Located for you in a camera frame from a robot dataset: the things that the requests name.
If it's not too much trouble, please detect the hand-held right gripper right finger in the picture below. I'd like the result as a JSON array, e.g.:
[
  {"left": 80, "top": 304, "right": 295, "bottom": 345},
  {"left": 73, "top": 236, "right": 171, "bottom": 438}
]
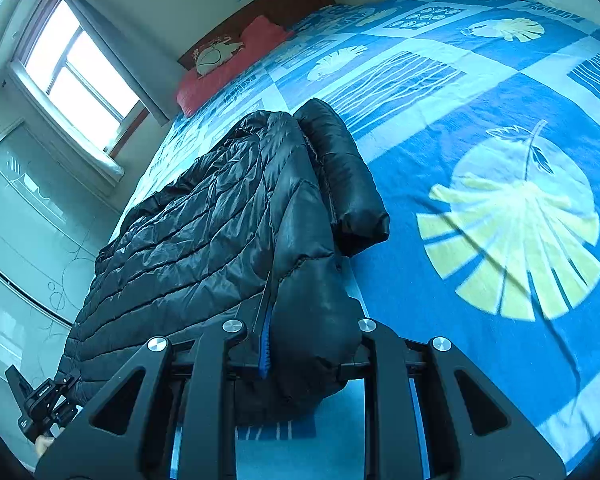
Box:
[{"left": 337, "top": 317, "right": 566, "bottom": 480}]

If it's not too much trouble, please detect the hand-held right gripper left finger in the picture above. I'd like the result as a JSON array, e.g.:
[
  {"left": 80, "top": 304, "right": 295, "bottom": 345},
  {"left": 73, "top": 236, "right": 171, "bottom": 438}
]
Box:
[{"left": 35, "top": 270, "right": 276, "bottom": 480}]

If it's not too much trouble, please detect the black quilted puffer jacket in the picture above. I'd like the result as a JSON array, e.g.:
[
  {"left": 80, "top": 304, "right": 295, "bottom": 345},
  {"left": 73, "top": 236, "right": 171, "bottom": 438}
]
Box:
[{"left": 55, "top": 97, "right": 391, "bottom": 423}]

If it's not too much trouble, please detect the person's left hand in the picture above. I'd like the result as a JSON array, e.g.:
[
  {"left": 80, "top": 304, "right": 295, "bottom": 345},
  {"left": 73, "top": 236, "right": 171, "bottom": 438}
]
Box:
[{"left": 35, "top": 427, "right": 66, "bottom": 457}]

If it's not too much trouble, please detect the glass door wardrobe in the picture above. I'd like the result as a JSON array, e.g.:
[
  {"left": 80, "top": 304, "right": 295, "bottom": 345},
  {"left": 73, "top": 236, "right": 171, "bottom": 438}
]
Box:
[{"left": 0, "top": 90, "right": 127, "bottom": 463}]

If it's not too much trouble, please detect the blue patterned bed sheet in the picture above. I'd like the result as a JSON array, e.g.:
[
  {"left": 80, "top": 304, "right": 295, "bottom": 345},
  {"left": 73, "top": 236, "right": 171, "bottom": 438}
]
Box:
[{"left": 107, "top": 0, "right": 600, "bottom": 480}]

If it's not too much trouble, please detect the cartoon print pillow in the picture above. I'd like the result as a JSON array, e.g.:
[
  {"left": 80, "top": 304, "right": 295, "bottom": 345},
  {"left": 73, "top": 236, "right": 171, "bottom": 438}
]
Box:
[{"left": 192, "top": 35, "right": 247, "bottom": 79}]

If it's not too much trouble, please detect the red pillow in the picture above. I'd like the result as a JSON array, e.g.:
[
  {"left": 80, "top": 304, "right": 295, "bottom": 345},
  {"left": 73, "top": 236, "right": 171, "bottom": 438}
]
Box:
[{"left": 176, "top": 15, "right": 297, "bottom": 119}]

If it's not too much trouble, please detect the grey curtain beside headboard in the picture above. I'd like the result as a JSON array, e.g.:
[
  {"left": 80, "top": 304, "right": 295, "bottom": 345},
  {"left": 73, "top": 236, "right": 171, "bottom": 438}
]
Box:
[{"left": 54, "top": 0, "right": 172, "bottom": 127}]

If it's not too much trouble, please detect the brown headboard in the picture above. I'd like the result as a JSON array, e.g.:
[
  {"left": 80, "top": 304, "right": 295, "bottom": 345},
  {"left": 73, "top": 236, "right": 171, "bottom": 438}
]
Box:
[{"left": 177, "top": 0, "right": 337, "bottom": 72}]

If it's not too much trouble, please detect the window with white frame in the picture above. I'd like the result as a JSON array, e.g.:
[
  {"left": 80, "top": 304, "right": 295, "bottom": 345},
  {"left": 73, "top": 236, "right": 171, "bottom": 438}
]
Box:
[{"left": 7, "top": 0, "right": 151, "bottom": 186}]

